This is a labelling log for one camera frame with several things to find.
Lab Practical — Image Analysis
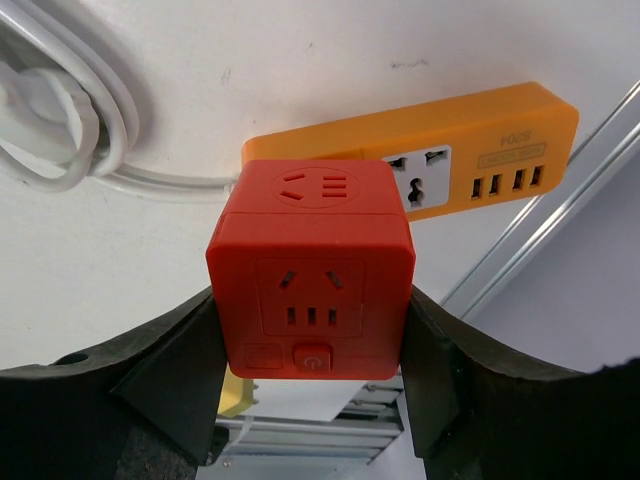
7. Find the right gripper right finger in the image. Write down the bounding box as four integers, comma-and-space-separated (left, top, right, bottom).
401, 290, 639, 479

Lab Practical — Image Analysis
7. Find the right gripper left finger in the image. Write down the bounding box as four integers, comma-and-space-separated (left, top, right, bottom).
1, 290, 226, 479

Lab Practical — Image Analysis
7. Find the red cube socket adapter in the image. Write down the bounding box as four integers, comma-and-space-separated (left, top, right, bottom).
206, 160, 416, 381

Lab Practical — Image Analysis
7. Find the yellow plug adapter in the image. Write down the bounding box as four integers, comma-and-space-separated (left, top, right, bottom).
217, 369, 256, 418

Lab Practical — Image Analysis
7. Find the orange power strip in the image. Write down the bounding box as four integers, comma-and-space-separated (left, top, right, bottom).
242, 82, 579, 221

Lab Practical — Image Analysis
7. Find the aluminium front rail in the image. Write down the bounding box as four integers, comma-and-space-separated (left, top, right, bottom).
216, 373, 404, 468

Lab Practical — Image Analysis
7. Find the white coiled cable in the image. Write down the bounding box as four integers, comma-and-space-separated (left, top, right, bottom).
0, 0, 246, 205

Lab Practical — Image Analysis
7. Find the aluminium side rail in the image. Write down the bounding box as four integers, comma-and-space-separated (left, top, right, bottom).
439, 84, 639, 322

